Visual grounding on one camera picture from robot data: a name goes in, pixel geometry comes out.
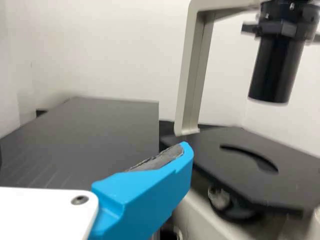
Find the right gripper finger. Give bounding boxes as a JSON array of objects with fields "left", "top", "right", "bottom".
[{"left": 91, "top": 141, "right": 195, "bottom": 240}]

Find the cream microscope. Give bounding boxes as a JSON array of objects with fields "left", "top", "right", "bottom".
[{"left": 158, "top": 0, "right": 320, "bottom": 240}]

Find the black platform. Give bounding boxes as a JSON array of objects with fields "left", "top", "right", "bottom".
[{"left": 0, "top": 96, "right": 160, "bottom": 191}]

